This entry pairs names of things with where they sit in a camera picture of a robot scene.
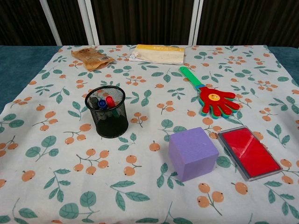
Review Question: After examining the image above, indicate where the white marker with black cap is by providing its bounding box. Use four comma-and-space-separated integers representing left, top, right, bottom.
90, 96, 101, 110

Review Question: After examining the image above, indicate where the black mesh pen holder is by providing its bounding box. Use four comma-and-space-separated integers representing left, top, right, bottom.
85, 85, 129, 138

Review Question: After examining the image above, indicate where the red green hand clapper toy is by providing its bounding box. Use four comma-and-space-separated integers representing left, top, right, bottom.
179, 66, 243, 119

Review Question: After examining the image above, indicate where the yellow white zip bag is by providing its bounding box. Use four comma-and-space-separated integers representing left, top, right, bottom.
129, 44, 186, 66

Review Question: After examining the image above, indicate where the purple foam cube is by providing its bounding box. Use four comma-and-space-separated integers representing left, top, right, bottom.
168, 127, 220, 182

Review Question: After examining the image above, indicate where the brown snack pouch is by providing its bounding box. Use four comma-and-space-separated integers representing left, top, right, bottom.
71, 46, 115, 72

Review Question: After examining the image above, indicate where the floral print tablecloth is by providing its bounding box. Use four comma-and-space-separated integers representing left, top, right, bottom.
0, 44, 299, 224

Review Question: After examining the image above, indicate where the red ink pad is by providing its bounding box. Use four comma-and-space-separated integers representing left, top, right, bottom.
217, 125, 283, 182

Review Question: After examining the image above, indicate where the teal table cover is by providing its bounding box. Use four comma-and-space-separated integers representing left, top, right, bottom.
0, 44, 299, 114

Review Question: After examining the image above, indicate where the wide white frame post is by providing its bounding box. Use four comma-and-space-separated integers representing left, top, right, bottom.
187, 0, 204, 46

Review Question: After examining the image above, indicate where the double white frame post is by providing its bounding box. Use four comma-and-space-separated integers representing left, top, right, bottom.
78, 0, 100, 46

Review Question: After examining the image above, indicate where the single white frame post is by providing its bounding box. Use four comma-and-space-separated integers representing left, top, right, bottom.
39, 0, 63, 46

